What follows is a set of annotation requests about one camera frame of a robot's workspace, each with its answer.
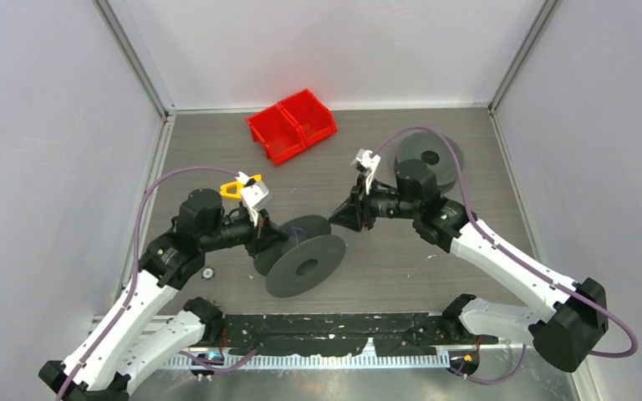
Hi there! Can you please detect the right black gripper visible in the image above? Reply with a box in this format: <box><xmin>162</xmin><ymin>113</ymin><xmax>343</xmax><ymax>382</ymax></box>
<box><xmin>329</xmin><ymin>174</ymin><xmax>420</xmax><ymax>233</ymax></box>

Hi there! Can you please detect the grey spool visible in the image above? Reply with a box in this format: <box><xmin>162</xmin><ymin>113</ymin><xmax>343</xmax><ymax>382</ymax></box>
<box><xmin>394</xmin><ymin>130</ymin><xmax>465</xmax><ymax>193</ymax></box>
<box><xmin>253</xmin><ymin>215</ymin><xmax>346</xmax><ymax>298</ymax></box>

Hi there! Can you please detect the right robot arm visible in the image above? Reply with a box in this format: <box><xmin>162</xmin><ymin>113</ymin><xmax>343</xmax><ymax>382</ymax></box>
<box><xmin>329</xmin><ymin>159</ymin><xmax>609</xmax><ymax>373</ymax></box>

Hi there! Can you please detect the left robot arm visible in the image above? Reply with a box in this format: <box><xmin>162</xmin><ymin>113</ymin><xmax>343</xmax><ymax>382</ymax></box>
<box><xmin>38</xmin><ymin>181</ymin><xmax>288</xmax><ymax>400</ymax></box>

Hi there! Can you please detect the yellow triangular plastic piece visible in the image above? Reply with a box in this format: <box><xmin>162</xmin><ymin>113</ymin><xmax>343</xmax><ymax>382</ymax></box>
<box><xmin>218</xmin><ymin>174</ymin><xmax>263</xmax><ymax>201</ymax></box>

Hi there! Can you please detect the small round connector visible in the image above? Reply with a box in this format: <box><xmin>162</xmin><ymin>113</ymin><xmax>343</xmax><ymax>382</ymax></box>
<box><xmin>201</xmin><ymin>266</ymin><xmax>216</xmax><ymax>281</ymax></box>

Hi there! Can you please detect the left red bin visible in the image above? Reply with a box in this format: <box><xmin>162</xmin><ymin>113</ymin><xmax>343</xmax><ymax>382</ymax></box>
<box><xmin>246</xmin><ymin>104</ymin><xmax>306</xmax><ymax>165</ymax></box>

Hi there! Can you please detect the red bin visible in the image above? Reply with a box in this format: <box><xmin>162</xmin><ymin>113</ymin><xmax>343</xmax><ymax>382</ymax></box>
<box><xmin>246</xmin><ymin>104</ymin><xmax>306</xmax><ymax>165</ymax></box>
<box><xmin>278</xmin><ymin>89</ymin><xmax>338</xmax><ymax>147</ymax></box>

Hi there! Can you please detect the right red bin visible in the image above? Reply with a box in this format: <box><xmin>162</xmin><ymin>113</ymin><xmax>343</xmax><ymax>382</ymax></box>
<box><xmin>278</xmin><ymin>89</ymin><xmax>338</xmax><ymax>147</ymax></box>

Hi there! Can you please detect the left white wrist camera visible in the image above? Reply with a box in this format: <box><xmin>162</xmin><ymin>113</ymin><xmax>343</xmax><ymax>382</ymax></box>
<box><xmin>236</xmin><ymin>171</ymin><xmax>273</xmax><ymax>226</ymax></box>

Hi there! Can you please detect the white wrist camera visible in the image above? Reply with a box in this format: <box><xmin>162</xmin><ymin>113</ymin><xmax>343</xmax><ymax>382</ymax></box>
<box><xmin>351</xmin><ymin>149</ymin><xmax>381</xmax><ymax>195</ymax></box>
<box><xmin>236</xmin><ymin>171</ymin><xmax>273</xmax><ymax>226</ymax></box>

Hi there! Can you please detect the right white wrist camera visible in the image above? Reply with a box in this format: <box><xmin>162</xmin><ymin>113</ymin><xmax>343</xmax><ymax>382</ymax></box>
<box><xmin>351</xmin><ymin>149</ymin><xmax>381</xmax><ymax>195</ymax></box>

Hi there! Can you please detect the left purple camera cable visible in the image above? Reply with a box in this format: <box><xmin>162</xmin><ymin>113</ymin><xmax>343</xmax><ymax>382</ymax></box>
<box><xmin>53</xmin><ymin>165</ymin><xmax>242</xmax><ymax>401</ymax></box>

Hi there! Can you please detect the purple camera cable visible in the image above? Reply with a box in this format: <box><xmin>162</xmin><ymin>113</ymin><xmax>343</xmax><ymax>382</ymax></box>
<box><xmin>370</xmin><ymin>124</ymin><xmax>639</xmax><ymax>360</ymax></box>
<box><xmin>53</xmin><ymin>165</ymin><xmax>242</xmax><ymax>401</ymax></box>

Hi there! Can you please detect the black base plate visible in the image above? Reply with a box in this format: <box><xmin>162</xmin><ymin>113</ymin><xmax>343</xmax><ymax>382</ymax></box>
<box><xmin>198</xmin><ymin>312</ymin><xmax>498</xmax><ymax>357</ymax></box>

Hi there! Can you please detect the grey slotted cable duct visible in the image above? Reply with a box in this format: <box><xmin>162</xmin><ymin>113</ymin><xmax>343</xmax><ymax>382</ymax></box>
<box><xmin>174</xmin><ymin>353</ymin><xmax>455</xmax><ymax>371</ymax></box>

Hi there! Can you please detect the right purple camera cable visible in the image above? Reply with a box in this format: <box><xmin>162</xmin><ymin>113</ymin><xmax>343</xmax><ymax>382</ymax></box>
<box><xmin>370</xmin><ymin>124</ymin><xmax>639</xmax><ymax>360</ymax></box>

